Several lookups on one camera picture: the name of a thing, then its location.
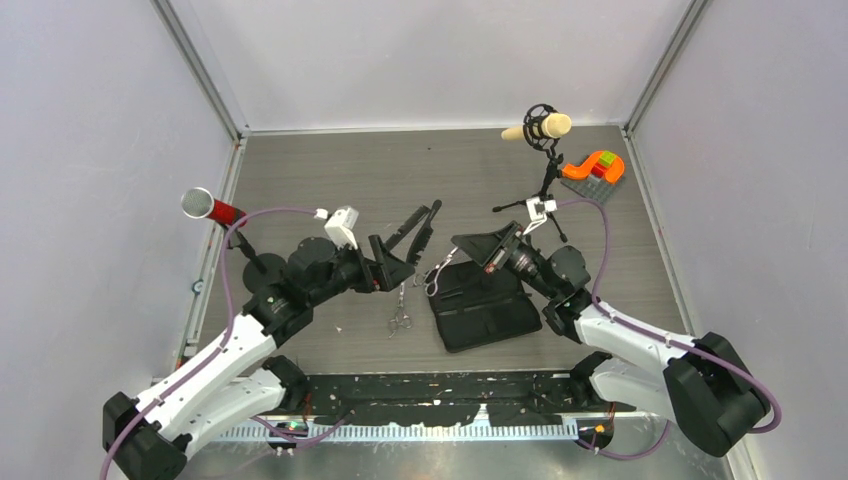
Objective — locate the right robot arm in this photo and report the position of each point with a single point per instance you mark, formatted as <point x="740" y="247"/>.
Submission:
<point x="701" y="385"/>

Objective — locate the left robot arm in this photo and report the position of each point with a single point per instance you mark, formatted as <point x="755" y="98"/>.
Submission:
<point x="154" y="434"/>

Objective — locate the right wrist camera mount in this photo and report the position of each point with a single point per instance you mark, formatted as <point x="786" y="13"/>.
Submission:
<point x="539" y="209"/>

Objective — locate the silver scissors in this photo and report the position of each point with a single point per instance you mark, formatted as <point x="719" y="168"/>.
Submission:
<point x="400" y="318"/>
<point x="429" y="280"/>

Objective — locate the green lego brick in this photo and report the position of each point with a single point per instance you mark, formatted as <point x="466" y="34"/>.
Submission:
<point x="607" y="159"/>

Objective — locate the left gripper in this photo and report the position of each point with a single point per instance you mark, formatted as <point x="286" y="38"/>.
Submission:
<point x="384" y="274"/>

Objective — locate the orange curved toy piece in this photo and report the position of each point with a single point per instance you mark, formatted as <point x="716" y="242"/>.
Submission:
<point x="582" y="171"/>

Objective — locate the red lego brick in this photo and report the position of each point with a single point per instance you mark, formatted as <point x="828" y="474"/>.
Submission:
<point x="598" y="170"/>

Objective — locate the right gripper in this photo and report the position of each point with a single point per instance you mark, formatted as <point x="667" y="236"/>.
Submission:
<point x="481" y="247"/>

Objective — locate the black flat comb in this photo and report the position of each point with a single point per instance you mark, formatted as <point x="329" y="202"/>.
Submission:
<point x="410" y="223"/>

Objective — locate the black zip tool case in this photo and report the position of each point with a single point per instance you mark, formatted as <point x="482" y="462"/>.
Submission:
<point x="473" y="309"/>

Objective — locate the red silver microphone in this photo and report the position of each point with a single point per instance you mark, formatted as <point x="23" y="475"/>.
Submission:
<point x="199" y="203"/>

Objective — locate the beige microphone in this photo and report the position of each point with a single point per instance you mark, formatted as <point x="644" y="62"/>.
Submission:
<point x="552" y="126"/>

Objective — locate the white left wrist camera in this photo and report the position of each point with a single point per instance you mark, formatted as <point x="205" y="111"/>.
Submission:
<point x="339" y="226"/>

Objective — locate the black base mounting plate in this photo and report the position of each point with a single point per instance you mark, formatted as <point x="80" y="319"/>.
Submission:
<point x="508" y="398"/>

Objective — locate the grey lego baseplate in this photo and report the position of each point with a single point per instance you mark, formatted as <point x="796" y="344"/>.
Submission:
<point x="598" y="190"/>

